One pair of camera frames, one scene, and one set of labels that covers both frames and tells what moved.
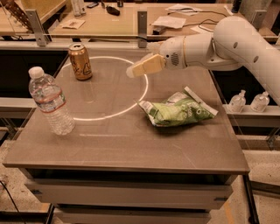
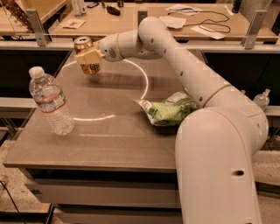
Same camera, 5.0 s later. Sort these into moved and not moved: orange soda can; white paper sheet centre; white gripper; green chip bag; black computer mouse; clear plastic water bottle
Moved: white gripper; orange soda can
Not moved: black computer mouse; white paper sheet centre; clear plastic water bottle; green chip bag
